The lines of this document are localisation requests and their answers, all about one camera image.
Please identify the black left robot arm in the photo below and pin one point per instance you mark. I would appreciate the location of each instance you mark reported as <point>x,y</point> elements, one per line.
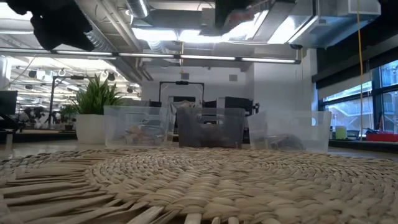
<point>18,6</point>

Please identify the long ceiling light bar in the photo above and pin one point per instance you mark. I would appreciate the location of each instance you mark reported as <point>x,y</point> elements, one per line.
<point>155,56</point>

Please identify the small background plant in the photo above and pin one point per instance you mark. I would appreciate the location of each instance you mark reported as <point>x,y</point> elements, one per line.
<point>67,115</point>

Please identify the black computer monitor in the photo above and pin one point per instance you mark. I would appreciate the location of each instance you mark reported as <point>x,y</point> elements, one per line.
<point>7,102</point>

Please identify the black background monitor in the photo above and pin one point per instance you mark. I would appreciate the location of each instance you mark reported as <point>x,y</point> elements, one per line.
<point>238,105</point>

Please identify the green plant in white pot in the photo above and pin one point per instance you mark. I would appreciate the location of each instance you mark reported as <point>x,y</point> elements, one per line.
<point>93,124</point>

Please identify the clear plastic container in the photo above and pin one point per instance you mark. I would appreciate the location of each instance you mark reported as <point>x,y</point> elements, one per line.
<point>140,115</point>
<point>289,124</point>

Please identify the dark smoked plastic container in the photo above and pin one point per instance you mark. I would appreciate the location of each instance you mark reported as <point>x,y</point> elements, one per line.
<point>211,137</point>

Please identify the green cup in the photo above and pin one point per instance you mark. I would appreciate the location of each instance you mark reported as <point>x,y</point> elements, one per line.
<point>340,132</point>

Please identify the round woven straw mat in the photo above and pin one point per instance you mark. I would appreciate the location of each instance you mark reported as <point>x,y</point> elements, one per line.
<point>199,186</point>

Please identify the black background desk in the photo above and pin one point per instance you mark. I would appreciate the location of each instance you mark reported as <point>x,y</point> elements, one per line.
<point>367,146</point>

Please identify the red box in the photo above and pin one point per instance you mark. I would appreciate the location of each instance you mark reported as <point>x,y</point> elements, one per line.
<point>381,137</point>

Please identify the silver ceiling duct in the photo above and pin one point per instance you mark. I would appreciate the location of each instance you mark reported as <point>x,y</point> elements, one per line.
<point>138,7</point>

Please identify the black background stand frame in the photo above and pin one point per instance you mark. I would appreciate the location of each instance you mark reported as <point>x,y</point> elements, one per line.
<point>182,83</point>

